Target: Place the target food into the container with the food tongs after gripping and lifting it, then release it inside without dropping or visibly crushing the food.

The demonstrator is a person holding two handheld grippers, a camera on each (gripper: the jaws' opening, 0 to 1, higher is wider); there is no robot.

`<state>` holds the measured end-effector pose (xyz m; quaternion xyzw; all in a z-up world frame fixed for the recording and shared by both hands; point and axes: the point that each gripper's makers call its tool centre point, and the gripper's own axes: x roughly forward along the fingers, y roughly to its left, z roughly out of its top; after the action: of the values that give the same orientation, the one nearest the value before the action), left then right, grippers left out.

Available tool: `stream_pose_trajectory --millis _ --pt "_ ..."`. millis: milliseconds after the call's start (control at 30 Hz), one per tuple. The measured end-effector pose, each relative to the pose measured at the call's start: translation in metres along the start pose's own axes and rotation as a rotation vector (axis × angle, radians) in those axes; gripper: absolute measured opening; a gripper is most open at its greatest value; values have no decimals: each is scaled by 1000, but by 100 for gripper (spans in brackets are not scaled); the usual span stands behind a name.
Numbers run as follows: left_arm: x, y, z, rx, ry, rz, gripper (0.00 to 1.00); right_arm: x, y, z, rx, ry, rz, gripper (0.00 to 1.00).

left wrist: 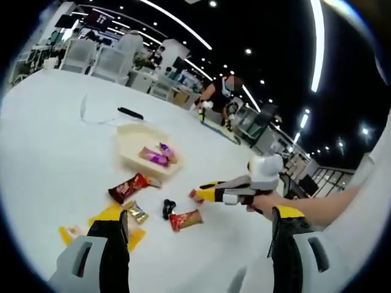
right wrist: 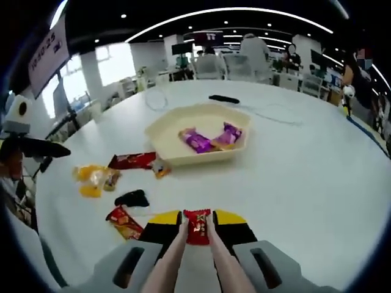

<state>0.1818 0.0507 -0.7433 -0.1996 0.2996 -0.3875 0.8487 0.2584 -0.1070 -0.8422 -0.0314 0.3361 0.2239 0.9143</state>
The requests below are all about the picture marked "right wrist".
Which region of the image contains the person's left hand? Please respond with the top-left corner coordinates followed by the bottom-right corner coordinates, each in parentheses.
top-left (0, 145), bottom-right (25, 186)

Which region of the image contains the large display screen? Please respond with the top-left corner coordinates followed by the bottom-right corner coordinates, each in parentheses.
top-left (27, 20), bottom-right (73, 99)

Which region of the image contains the white cable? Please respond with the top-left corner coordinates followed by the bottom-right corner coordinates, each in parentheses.
top-left (145, 89), bottom-right (304, 128)

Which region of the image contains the cardboard box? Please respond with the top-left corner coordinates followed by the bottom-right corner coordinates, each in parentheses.
top-left (328, 90), bottom-right (343, 106)

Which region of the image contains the hanging dark screen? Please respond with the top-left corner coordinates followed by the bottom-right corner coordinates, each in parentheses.
top-left (194, 30), bottom-right (224, 43)

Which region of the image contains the black clip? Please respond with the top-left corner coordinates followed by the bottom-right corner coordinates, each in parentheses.
top-left (114, 189), bottom-right (150, 209)

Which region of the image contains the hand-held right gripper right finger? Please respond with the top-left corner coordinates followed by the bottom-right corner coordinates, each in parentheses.
top-left (213, 209), bottom-right (309, 293)

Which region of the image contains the purple candy food packet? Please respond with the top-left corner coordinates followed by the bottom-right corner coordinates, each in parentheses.
top-left (212, 121), bottom-right (244, 150)
top-left (178, 128), bottom-right (214, 154)

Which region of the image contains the small red candy food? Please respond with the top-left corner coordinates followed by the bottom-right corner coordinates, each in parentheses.
top-left (182, 208), bottom-right (212, 247)

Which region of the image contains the beige hexagonal container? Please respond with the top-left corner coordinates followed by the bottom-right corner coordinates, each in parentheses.
top-left (144, 103), bottom-right (252, 167)

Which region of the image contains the white mesh chair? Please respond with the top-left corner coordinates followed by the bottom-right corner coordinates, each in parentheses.
top-left (195, 54), bottom-right (225, 81)
top-left (302, 73), bottom-right (324, 98)
top-left (224, 54), bottom-right (254, 82)

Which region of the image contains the dark red snack food bar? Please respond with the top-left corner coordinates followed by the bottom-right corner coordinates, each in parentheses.
top-left (107, 151), bottom-right (171, 180)

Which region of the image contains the long ceiling light strip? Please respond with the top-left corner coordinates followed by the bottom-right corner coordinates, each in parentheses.
top-left (125, 7), bottom-right (334, 43)

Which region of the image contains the red snack food packet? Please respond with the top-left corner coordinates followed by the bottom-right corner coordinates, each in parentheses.
top-left (105, 206), bottom-right (144, 241)

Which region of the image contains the black bar-shaped device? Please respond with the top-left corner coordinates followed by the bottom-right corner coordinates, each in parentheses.
top-left (208, 94), bottom-right (241, 104)

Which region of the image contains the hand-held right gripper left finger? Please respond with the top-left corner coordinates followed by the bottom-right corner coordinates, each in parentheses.
top-left (65, 209), bottom-right (184, 293)

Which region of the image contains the gold candy food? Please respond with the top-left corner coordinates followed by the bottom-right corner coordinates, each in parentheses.
top-left (103, 170), bottom-right (122, 192)

